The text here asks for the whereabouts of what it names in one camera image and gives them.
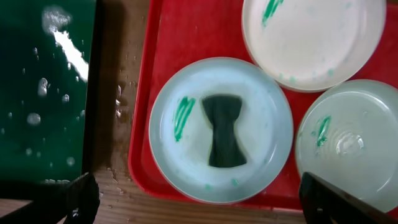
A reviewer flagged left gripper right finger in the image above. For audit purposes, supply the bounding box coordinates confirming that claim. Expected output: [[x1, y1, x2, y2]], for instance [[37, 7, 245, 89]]
[[299, 172, 397, 224]]

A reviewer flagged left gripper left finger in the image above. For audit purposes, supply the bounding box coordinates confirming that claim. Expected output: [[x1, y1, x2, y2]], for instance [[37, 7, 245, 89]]
[[1, 173, 100, 223]]

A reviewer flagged light blue plate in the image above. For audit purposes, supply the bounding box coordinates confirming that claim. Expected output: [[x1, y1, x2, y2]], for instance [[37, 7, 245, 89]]
[[295, 80, 397, 212], [148, 57, 293, 204]]

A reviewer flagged green sponge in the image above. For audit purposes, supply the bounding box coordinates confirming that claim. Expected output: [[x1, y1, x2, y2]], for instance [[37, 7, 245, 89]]
[[201, 95, 247, 168]]

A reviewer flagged white plate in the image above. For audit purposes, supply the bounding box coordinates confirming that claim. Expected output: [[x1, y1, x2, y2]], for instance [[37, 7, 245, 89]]
[[242, 0, 387, 92]]

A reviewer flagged black tray with green water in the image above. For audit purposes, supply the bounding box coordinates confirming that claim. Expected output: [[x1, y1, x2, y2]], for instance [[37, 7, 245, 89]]
[[1, 0, 99, 182]]

